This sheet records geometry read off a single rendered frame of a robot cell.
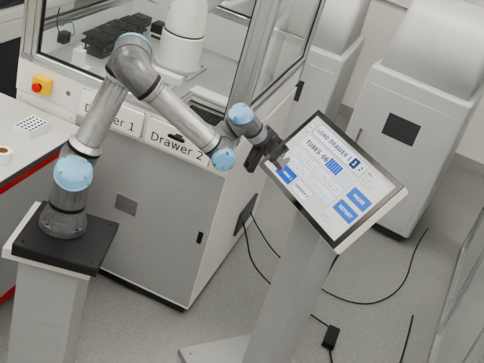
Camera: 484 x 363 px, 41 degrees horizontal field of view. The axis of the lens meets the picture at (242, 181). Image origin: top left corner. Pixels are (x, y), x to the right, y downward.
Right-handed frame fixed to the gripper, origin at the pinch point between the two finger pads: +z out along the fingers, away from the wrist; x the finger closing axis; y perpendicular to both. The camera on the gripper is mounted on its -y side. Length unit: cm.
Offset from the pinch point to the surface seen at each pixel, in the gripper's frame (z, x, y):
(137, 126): -14, 59, -32
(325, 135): 3.4, 1.1, 20.6
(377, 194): 3.4, -33.7, 18.4
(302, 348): 102, -2, -48
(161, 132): -10, 50, -25
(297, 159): 3.4, 1.6, 7.2
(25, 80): -40, 101, -55
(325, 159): 3.4, -7.7, 14.6
